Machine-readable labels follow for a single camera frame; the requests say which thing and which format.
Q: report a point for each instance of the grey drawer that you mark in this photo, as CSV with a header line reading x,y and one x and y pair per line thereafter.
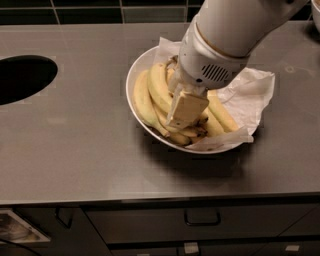
x,y
300,248
167,225

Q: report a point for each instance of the white crumpled paper liner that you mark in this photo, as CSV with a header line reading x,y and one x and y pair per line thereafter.
x,y
254,84

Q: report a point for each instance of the grey centre drawer front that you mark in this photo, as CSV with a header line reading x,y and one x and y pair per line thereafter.
x,y
167,225

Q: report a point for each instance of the white bowl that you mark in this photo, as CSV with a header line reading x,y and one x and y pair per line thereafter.
x,y
136,76

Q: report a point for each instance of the black centre drawer handle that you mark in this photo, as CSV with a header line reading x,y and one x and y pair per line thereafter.
x,y
201,217

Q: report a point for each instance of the grey left cabinet door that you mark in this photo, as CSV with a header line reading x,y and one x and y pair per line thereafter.
x,y
81,239

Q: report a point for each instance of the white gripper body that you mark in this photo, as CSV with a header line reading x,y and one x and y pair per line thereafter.
x,y
204,62

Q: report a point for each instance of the black left door handle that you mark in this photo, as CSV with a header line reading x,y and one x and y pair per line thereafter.
x,y
64,216

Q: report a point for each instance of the dark round sink opening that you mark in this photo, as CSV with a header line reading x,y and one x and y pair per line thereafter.
x,y
23,76

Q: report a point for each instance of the grey right cabinet front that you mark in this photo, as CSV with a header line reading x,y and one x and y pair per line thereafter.
x,y
307,225

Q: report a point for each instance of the open drawer with contents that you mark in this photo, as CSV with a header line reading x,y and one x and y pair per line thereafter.
x,y
14,228

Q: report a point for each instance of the grey lower drawer front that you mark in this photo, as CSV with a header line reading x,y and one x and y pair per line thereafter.
x,y
300,248

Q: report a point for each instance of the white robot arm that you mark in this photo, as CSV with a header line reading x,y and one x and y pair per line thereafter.
x,y
216,48

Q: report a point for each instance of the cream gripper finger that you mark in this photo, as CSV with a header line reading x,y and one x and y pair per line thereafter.
x,y
174,80
188,104

